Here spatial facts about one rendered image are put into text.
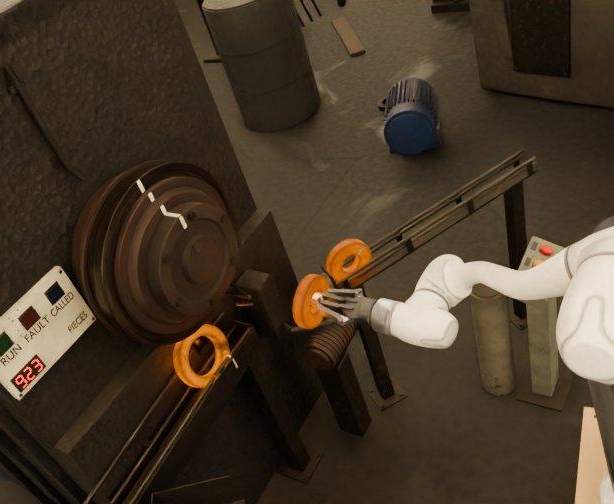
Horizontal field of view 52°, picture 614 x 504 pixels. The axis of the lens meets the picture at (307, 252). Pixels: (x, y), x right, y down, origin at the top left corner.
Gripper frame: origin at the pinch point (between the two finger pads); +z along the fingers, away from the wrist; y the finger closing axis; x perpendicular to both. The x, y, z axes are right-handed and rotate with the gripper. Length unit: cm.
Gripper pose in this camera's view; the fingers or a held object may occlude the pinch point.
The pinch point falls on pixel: (310, 297)
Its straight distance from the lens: 176.3
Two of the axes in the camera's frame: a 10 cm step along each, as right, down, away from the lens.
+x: -2.2, -7.4, -6.4
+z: -8.5, -1.8, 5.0
